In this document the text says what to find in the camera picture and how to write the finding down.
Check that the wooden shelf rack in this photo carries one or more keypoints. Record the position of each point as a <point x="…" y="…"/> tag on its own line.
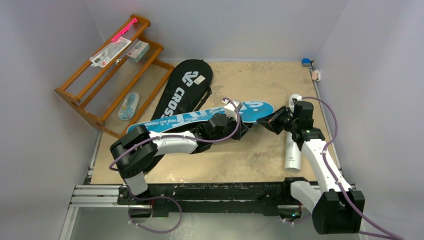
<point x="97" y="93"/>

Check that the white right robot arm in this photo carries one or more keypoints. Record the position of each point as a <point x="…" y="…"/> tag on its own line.
<point x="335" y="207"/>

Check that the black metal base frame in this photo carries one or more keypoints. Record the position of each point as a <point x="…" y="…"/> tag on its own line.
<point x="161" y="199"/>

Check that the blue white plastic packet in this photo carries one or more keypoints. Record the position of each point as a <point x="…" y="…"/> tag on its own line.
<point x="128" y="107"/>

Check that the clear stationery packet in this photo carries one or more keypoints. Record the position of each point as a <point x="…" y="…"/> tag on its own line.
<point x="109" y="52"/>

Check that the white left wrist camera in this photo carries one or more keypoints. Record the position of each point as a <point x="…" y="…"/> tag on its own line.
<point x="231" y="109"/>

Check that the blue racket cover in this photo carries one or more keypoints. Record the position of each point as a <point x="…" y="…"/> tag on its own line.
<point x="250" y="111"/>

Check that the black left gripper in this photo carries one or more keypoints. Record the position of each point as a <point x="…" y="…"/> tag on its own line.
<point x="242" y="129"/>

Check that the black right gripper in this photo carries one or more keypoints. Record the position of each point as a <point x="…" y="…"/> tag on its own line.
<point x="276" y="120"/>

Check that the small blue block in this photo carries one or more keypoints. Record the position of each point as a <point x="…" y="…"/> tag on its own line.
<point x="306" y="63"/>

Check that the pink white clip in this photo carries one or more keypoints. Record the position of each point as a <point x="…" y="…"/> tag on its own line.
<point x="316" y="75"/>

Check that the white shuttlecock tube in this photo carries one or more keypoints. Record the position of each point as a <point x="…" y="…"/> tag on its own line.
<point x="292" y="152"/>

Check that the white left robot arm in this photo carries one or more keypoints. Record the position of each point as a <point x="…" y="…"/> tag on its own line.
<point x="139" y="151"/>

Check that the small white box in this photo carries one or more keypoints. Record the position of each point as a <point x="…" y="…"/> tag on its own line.
<point x="138" y="51"/>

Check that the black Crossway racket cover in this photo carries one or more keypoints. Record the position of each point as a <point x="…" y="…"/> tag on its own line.
<point x="186" y="90"/>

